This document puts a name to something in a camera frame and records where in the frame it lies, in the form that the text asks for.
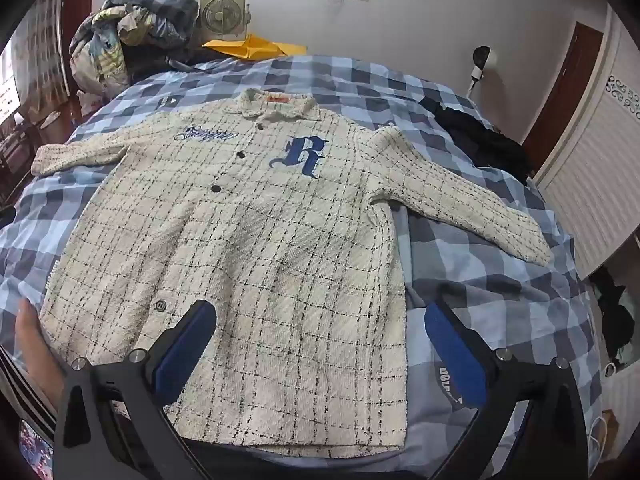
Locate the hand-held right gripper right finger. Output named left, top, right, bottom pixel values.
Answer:
left=424, top=299, right=588, bottom=480

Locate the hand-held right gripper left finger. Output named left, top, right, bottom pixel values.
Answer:
left=52, top=299, right=218, bottom=480

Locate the cream plaid shirt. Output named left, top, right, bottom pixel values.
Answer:
left=31, top=87, right=553, bottom=458

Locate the person's left forearm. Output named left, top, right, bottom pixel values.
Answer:
left=14, top=297, right=68, bottom=413

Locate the blue checkered bed blanket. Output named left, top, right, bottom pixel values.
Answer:
left=0, top=52, right=606, bottom=466

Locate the phone with lit screen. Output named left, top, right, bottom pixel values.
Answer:
left=19, top=419, right=55, bottom=478

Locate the white slatted cabinet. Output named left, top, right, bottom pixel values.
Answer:
left=535, top=10, right=640, bottom=281

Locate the black cloth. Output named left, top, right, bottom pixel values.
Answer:
left=420, top=95, right=533, bottom=183

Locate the brown wooden door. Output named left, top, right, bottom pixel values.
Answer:
left=522, top=21, right=605, bottom=173
left=60, top=0, right=96, bottom=106

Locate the yellow cloth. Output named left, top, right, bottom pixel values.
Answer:
left=202, top=34, right=307, bottom=61

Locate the pile of bedding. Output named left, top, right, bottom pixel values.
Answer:
left=69, top=0, right=201, bottom=116

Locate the small beige fan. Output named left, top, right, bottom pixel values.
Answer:
left=200, top=0, right=249, bottom=41

